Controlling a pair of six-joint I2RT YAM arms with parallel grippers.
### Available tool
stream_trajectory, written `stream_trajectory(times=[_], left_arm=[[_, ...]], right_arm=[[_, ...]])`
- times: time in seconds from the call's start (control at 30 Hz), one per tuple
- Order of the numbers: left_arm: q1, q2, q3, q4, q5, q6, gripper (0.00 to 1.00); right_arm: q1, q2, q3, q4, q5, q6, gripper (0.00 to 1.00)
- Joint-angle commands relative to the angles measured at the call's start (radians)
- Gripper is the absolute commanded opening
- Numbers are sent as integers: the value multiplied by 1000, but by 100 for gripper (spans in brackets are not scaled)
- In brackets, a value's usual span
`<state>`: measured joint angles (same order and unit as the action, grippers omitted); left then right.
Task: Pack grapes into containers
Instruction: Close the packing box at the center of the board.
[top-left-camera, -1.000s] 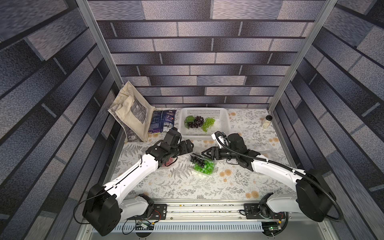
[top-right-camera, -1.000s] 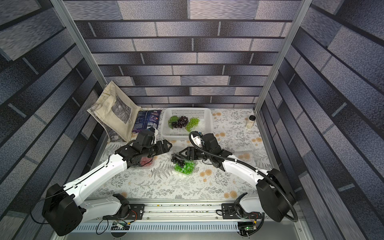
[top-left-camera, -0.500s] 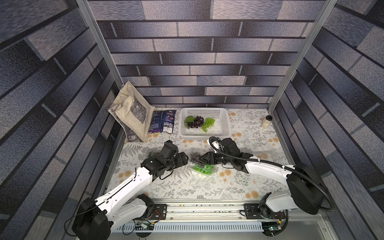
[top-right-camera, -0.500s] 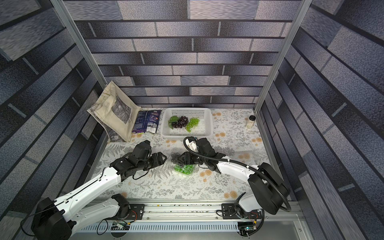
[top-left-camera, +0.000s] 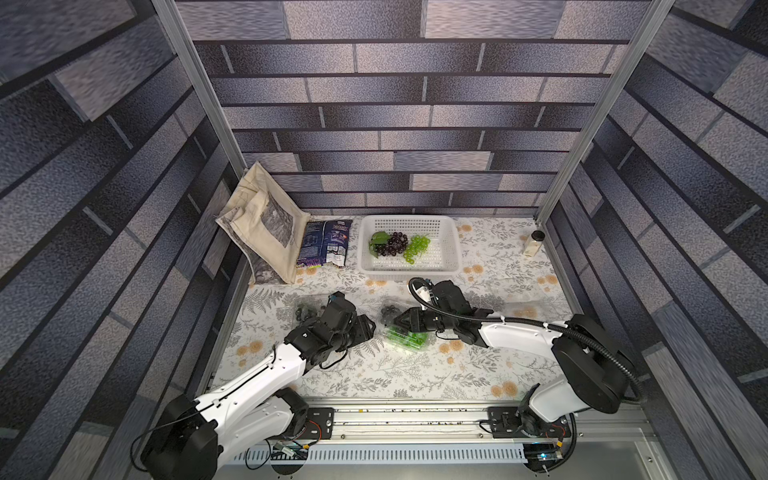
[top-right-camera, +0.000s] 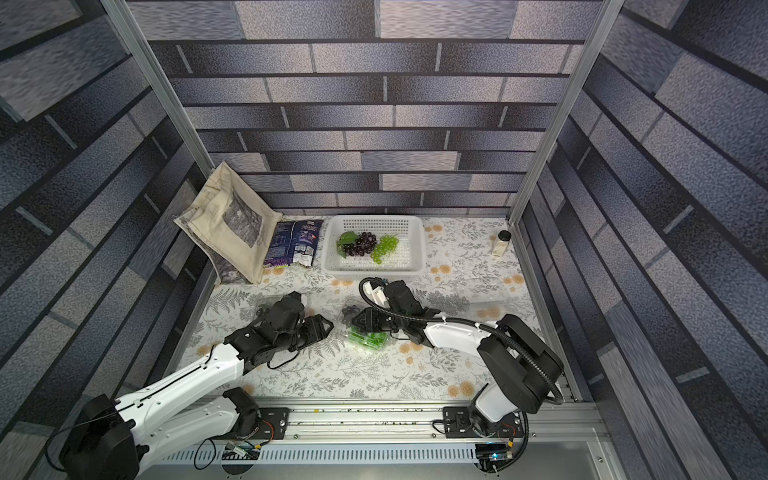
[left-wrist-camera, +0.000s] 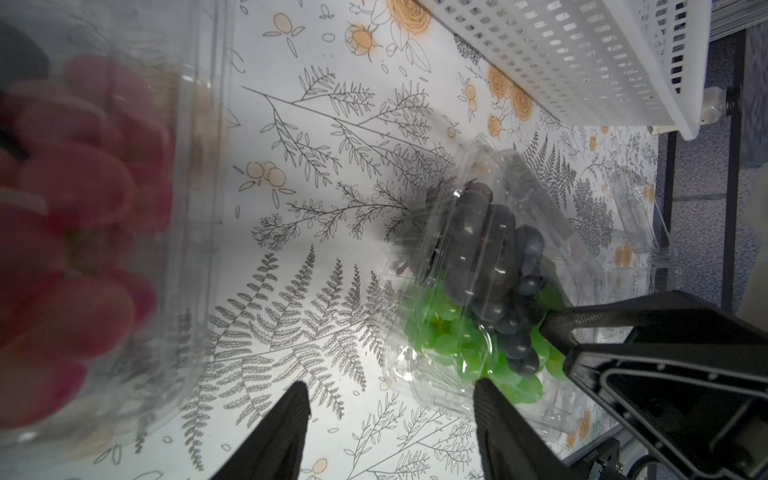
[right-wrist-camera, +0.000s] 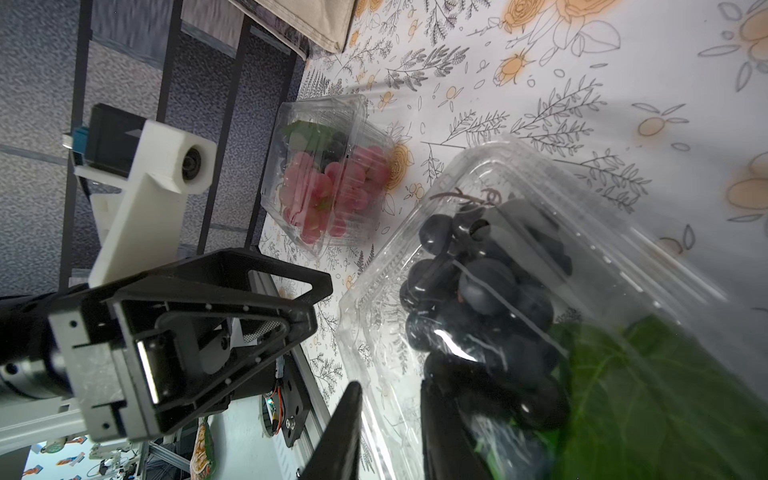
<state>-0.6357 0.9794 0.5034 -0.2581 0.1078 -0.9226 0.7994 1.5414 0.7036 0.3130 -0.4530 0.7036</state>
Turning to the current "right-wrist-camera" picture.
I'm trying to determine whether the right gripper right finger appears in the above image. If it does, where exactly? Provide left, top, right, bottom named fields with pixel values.
left=421, top=380, right=492, bottom=480

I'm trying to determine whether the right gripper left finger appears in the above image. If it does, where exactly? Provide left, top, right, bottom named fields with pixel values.
left=300, top=381, right=363, bottom=480

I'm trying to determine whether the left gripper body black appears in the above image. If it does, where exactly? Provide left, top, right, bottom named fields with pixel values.
left=1, top=285, right=156, bottom=441

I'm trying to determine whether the clear plastic clamshell container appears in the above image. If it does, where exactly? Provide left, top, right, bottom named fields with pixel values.
left=260, top=94, right=395, bottom=258

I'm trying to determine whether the small dark grape bunch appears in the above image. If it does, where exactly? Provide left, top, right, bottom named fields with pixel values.
left=399, top=189, right=573, bottom=431

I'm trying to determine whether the dark blue grape bunch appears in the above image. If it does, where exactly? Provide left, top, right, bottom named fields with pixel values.
left=278, top=119, right=352, bottom=172

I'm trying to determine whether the bright green grape bunch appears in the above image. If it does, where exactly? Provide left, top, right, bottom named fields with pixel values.
left=479, top=314, right=768, bottom=480

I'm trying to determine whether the beige canvas tote bag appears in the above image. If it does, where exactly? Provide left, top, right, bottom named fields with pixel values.
left=231, top=0, right=356, bottom=60

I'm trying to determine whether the floral tablecloth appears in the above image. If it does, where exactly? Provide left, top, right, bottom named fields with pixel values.
left=254, top=0, right=768, bottom=480

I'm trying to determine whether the aluminium rail base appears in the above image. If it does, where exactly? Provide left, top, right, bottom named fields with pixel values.
left=0, top=269, right=337, bottom=480

